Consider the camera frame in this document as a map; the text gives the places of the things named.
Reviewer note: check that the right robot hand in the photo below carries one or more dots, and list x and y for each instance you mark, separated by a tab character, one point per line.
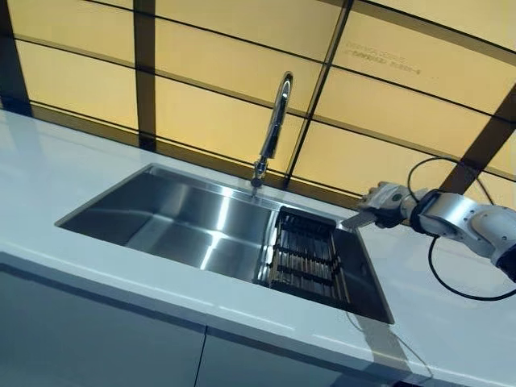
389	201

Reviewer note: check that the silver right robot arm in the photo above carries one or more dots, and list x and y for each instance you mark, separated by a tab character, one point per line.
463	221

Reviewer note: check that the black dish drying rack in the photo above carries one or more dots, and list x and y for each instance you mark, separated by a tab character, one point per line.
306	254

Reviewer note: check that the chrome pull-down faucet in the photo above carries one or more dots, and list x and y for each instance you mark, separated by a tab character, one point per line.
276	129

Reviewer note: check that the white cabinet door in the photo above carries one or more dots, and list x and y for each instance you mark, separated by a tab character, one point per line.
262	363
101	334

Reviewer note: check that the stainless steel kitchen sink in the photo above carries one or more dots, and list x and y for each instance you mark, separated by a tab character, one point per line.
181	225

